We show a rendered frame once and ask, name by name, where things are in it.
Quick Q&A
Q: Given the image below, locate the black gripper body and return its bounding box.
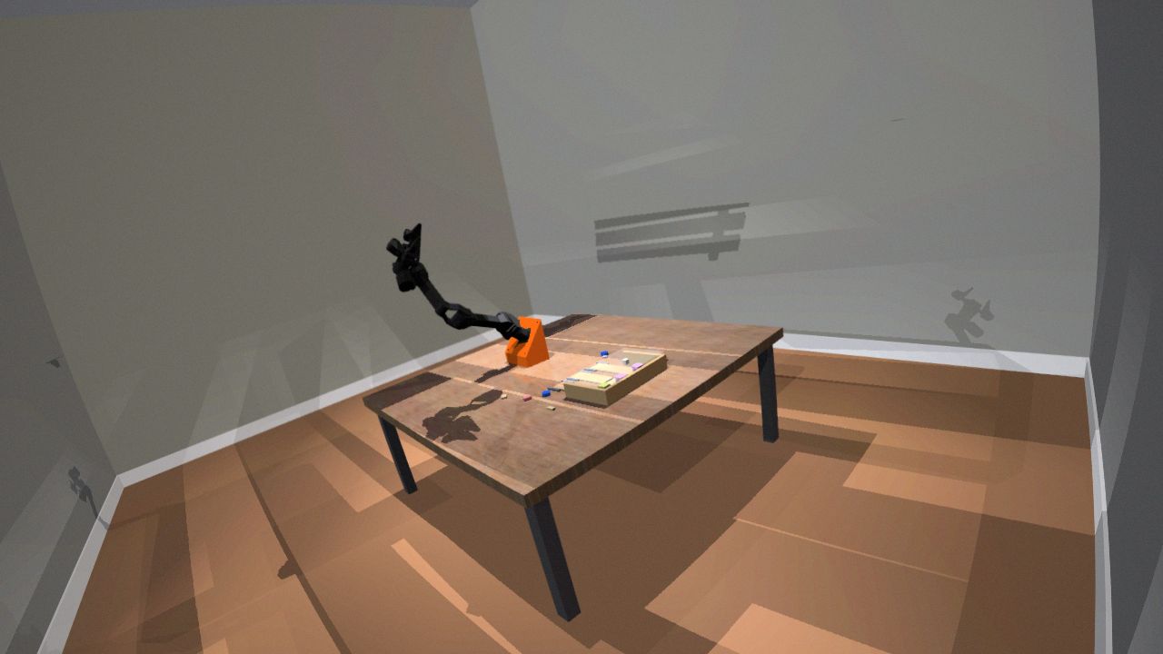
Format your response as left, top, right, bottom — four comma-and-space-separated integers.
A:
397, 229, 420, 268

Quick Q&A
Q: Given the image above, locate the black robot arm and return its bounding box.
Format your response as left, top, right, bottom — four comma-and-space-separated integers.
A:
386, 239, 531, 344

